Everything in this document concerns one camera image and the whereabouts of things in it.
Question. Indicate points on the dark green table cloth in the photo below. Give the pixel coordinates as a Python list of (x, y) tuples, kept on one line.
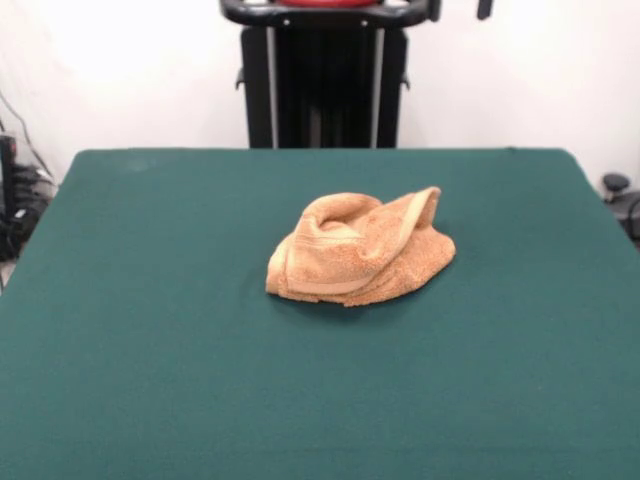
[(200, 375)]

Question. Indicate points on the orange terry towel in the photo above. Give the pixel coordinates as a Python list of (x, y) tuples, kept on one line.
[(350, 255)]

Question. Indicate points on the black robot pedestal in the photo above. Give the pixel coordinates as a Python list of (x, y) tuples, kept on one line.
[(325, 90)]

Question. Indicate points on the black electronics box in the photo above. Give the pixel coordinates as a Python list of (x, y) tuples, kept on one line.
[(9, 200)]

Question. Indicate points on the red robot base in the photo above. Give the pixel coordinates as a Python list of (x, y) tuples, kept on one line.
[(325, 2)]

